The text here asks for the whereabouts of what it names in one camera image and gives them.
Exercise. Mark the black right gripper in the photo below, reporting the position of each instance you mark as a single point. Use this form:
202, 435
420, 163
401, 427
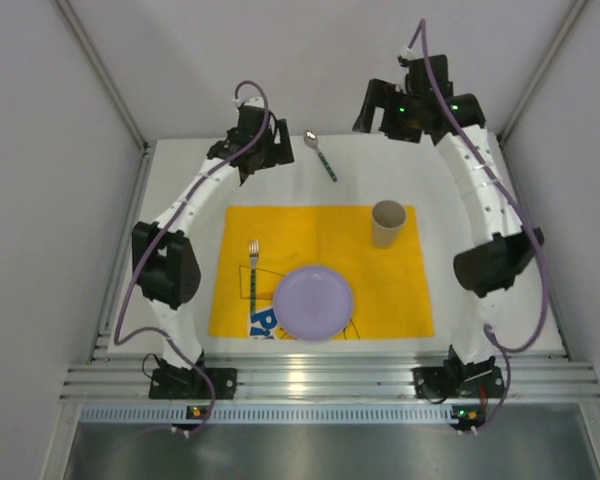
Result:
375, 107

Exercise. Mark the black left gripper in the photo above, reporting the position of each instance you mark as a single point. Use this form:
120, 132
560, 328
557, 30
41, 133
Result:
272, 150

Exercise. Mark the metal spoon teal handle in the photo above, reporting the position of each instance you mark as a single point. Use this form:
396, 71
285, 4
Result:
311, 140

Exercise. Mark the metal fork teal handle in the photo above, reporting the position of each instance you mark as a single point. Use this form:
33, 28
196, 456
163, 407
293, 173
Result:
253, 259

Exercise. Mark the yellow pikachu cloth placemat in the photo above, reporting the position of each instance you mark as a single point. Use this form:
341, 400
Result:
390, 286

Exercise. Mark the beige paper cup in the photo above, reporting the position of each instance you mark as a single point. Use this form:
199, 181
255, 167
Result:
388, 219

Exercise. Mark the purple plastic plate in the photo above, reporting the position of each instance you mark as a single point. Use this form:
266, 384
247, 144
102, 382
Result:
313, 303

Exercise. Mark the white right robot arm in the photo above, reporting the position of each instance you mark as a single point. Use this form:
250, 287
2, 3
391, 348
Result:
502, 246

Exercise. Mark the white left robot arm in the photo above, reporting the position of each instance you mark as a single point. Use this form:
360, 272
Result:
164, 264

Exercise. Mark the right aluminium frame post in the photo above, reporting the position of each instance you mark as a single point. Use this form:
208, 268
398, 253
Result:
566, 28

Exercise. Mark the aluminium frame post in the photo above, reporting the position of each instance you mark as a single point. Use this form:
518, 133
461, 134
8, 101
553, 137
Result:
566, 28
100, 70

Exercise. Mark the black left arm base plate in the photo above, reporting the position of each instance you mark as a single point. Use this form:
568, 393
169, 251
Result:
181, 384

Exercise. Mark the left aluminium frame post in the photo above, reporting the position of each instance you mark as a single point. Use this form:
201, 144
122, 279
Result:
100, 70

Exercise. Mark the aluminium mounting rail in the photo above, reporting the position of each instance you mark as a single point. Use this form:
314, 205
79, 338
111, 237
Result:
382, 375

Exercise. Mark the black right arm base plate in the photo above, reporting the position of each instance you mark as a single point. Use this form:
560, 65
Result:
436, 383

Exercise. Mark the slotted grey cable duct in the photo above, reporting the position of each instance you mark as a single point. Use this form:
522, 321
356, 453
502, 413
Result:
244, 414

